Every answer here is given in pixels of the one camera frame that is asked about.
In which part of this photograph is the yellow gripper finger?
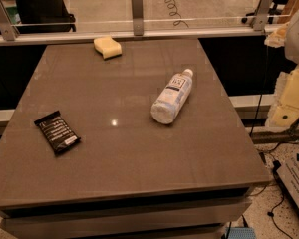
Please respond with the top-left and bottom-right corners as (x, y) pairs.
(264, 24), (288, 48)
(265, 66), (299, 128)

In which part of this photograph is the yellow sponge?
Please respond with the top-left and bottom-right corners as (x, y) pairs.
(94, 36), (122, 59)

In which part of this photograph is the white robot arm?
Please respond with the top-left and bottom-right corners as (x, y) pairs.
(265, 9), (299, 132)

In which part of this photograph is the black rxbar chocolate wrapper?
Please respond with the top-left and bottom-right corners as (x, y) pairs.
(34, 111), (81, 155)

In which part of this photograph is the clear plastic water bottle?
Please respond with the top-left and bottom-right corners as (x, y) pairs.
(150, 69), (193, 124)

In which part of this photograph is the black cabinet behind glass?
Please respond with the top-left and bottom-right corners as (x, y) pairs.
(15, 0), (76, 34)

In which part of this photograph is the glass barrier panel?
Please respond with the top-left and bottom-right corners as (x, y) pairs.
(0, 0), (299, 30)

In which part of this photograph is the right metal glass bracket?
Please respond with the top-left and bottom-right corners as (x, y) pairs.
(251, 0), (273, 31)

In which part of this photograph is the metal glass bracket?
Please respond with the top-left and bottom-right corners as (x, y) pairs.
(131, 0), (144, 36)
(0, 0), (19, 41)
(251, 0), (273, 31)

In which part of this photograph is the black floor cable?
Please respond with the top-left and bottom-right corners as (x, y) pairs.
(242, 43), (295, 239)

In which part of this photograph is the black coiled cable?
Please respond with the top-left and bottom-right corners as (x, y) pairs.
(156, 0), (190, 29)

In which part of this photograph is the middle metal glass bracket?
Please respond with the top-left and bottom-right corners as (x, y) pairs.
(131, 0), (144, 36)

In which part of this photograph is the left metal glass bracket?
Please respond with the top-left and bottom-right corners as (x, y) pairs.
(0, 0), (19, 41)

